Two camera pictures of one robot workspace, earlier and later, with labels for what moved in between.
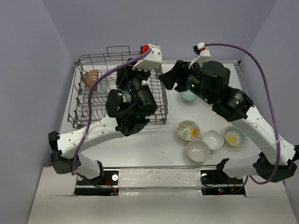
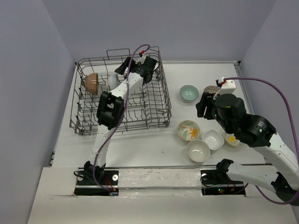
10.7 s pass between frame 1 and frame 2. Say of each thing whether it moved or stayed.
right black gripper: moved
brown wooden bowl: moved
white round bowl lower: stayed
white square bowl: stayed
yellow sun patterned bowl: stayed
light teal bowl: stayed
